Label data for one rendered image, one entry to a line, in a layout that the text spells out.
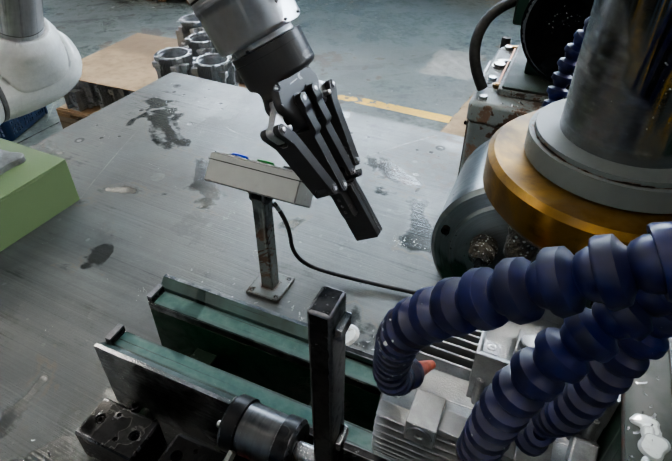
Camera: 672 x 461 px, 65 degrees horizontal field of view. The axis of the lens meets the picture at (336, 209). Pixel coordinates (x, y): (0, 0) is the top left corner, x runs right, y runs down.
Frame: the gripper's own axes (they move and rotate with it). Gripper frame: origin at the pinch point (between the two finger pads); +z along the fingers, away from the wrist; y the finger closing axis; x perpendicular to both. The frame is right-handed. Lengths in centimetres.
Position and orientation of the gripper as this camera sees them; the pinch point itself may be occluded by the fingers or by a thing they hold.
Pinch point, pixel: (356, 210)
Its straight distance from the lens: 58.5
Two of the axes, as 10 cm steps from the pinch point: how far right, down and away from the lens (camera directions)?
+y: 4.1, -5.5, 7.3
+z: 4.6, 8.1, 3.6
